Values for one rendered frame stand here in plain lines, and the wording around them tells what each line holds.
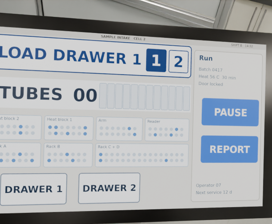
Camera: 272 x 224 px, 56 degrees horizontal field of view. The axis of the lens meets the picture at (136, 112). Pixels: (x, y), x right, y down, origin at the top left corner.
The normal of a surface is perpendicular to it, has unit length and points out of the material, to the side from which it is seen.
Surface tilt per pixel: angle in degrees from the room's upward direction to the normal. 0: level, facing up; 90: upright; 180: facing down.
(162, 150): 50
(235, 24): 90
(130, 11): 90
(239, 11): 90
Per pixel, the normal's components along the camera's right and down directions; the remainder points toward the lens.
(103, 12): -0.56, 0.48
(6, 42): 0.14, 0.00
